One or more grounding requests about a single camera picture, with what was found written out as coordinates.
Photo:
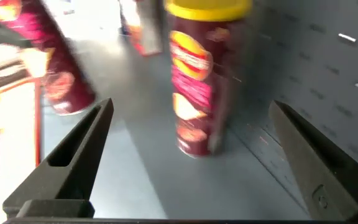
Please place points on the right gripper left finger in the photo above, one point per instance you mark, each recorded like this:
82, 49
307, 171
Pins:
73, 174

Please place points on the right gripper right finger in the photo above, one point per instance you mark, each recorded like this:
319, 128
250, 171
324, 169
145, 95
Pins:
315, 168

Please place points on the maroon chip can yellow lid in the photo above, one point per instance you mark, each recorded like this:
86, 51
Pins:
204, 93

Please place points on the grey shop shelf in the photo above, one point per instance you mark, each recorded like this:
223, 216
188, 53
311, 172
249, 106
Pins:
166, 186

